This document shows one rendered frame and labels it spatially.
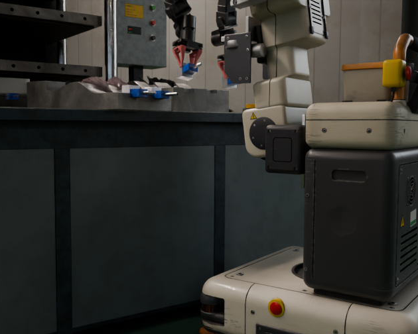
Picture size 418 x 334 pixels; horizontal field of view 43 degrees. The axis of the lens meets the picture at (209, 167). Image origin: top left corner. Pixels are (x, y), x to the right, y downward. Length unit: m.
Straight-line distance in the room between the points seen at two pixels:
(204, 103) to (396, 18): 2.36
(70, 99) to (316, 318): 1.10
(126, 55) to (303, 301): 1.79
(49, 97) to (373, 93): 1.13
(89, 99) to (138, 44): 1.12
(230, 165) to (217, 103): 0.25
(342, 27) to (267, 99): 2.83
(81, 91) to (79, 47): 4.42
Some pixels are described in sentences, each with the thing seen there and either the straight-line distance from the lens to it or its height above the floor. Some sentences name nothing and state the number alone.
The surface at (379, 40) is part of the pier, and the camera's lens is 4.19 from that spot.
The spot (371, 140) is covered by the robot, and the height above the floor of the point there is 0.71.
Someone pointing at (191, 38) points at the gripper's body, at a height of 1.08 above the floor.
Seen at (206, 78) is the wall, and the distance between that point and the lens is 5.09.
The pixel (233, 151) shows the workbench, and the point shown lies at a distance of 2.13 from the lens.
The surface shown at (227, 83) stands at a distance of 2.30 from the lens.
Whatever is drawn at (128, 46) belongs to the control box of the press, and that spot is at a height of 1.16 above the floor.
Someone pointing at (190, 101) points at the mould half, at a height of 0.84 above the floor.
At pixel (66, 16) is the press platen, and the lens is 2.73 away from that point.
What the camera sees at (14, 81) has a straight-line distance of 2.60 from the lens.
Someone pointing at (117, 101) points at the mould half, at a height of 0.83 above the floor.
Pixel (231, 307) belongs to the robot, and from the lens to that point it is 1.63.
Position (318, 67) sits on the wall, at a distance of 4.53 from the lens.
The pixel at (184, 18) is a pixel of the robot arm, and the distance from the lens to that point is 2.10.
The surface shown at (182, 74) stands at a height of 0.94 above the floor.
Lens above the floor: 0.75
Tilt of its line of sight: 4 degrees down
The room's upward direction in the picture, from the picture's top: straight up
